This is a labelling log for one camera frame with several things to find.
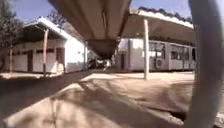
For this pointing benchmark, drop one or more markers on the white pole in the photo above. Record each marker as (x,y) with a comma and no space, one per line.
(146,50)

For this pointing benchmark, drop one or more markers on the concrete path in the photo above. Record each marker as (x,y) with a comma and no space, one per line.
(133,96)

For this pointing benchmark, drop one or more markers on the white building with red doors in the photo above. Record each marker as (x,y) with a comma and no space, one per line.
(73,53)

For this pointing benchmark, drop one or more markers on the covered walkway roof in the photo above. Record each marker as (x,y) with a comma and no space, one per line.
(96,23)

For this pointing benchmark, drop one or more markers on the grey building with overhanging roof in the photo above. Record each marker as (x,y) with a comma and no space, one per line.
(166,55)

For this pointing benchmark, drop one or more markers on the red pole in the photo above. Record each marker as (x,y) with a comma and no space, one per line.
(45,50)

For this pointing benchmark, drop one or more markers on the bare-branched tree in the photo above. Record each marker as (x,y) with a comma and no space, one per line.
(56,16)

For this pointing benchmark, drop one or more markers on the thick pale pole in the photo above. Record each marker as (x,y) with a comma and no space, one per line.
(206,66)

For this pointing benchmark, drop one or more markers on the dark green tree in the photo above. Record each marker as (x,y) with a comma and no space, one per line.
(6,26)

